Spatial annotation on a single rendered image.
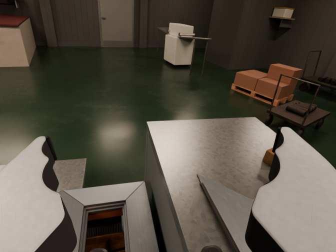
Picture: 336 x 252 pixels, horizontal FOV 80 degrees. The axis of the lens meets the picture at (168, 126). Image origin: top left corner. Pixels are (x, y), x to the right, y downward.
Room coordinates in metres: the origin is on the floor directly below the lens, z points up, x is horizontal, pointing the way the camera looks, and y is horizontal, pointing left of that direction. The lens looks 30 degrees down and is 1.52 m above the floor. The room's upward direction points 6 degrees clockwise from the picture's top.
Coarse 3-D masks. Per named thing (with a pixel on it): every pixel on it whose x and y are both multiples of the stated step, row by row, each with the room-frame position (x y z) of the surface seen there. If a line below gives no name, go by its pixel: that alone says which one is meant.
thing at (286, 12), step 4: (276, 8) 7.09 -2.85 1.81; (280, 8) 6.97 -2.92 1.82; (284, 8) 6.85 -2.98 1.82; (288, 8) 6.86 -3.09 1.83; (292, 8) 6.92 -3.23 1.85; (276, 12) 7.05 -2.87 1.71; (280, 12) 6.92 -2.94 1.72; (284, 12) 6.81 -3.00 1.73; (288, 12) 6.88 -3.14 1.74; (292, 12) 6.96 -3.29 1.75; (276, 16) 7.02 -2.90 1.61; (280, 16) 6.89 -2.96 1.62; (284, 16) 6.83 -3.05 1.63; (288, 16) 6.91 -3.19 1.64
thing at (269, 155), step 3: (267, 150) 0.62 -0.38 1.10; (270, 150) 0.62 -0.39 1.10; (267, 153) 0.62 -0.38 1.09; (270, 153) 0.61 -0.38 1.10; (273, 153) 0.61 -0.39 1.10; (264, 156) 0.62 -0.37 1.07; (267, 156) 0.61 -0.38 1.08; (270, 156) 0.60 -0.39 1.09; (264, 159) 0.62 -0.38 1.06; (267, 159) 0.61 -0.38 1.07; (270, 159) 0.60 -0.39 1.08; (267, 162) 0.61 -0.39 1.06; (270, 162) 0.60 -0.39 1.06; (270, 165) 0.59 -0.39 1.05
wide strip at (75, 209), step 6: (60, 192) 0.54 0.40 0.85; (66, 198) 0.52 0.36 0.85; (72, 198) 0.52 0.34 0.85; (66, 204) 0.49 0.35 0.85; (72, 204) 0.50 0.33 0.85; (78, 204) 0.50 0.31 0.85; (72, 210) 0.47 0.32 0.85; (78, 210) 0.47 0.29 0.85; (72, 216) 0.45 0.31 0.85; (78, 216) 0.45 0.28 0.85; (72, 222) 0.42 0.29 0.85; (78, 222) 0.43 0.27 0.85; (78, 228) 0.41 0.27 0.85; (78, 234) 0.39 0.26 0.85; (78, 240) 0.37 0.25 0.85; (78, 246) 0.35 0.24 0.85
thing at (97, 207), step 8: (88, 208) 0.49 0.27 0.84; (96, 208) 0.50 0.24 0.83; (104, 208) 0.51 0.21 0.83; (112, 208) 0.51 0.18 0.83; (120, 208) 0.52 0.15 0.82; (80, 232) 0.39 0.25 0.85; (80, 240) 0.37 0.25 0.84; (128, 240) 0.39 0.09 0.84; (80, 248) 0.35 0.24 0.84; (128, 248) 0.36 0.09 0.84
